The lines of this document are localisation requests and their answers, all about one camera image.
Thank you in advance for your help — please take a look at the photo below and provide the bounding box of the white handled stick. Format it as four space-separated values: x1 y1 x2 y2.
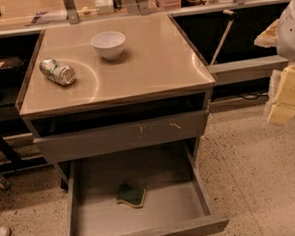
209 9 236 65

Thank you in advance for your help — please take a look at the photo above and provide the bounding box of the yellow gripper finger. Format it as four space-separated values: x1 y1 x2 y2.
266 63 295 126

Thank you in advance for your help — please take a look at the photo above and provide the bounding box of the open grey middle drawer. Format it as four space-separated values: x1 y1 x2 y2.
66 141 229 236

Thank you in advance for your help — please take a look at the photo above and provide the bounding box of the black cable on floor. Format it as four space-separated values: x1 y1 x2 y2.
237 90 270 101

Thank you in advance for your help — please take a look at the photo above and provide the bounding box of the green yellow sponge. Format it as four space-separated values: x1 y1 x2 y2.
116 184 146 209

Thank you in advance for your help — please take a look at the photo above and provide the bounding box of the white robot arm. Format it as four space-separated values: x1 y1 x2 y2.
254 0 295 126

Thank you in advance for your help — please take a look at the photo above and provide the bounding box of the white ceramic bowl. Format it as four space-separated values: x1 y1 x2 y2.
91 31 127 60

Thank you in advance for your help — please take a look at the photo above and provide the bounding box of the crushed silver soda can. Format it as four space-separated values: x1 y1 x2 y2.
39 59 76 86

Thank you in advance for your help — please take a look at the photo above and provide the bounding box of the grey drawer cabinet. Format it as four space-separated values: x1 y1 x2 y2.
17 13 215 181

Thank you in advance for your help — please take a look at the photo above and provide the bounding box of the grey top drawer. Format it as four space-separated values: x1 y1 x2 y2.
34 110 209 163

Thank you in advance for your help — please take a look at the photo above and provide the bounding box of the dark bag on shelf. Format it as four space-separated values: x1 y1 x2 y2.
0 57 24 78

